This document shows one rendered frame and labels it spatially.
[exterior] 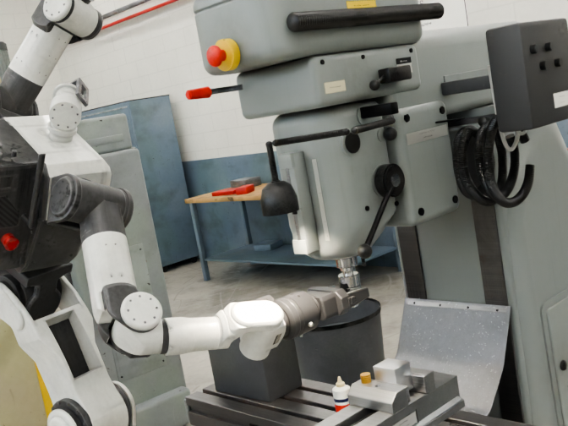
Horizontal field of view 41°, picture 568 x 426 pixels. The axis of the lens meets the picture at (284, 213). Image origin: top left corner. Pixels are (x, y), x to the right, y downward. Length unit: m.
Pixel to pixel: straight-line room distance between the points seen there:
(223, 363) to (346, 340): 1.57
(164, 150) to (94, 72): 2.12
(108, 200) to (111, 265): 0.15
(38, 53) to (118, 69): 8.28
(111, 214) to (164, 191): 7.39
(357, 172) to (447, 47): 0.42
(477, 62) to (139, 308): 1.00
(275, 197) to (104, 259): 0.35
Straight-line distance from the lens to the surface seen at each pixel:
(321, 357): 3.63
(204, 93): 1.57
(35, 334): 1.89
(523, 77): 1.60
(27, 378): 3.20
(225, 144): 8.64
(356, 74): 1.57
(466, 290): 1.99
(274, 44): 1.44
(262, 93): 1.59
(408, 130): 1.68
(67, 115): 1.71
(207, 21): 1.55
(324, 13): 1.47
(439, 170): 1.76
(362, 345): 3.63
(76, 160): 1.71
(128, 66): 9.98
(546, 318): 2.00
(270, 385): 1.98
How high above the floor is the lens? 1.65
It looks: 8 degrees down
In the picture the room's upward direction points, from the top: 10 degrees counter-clockwise
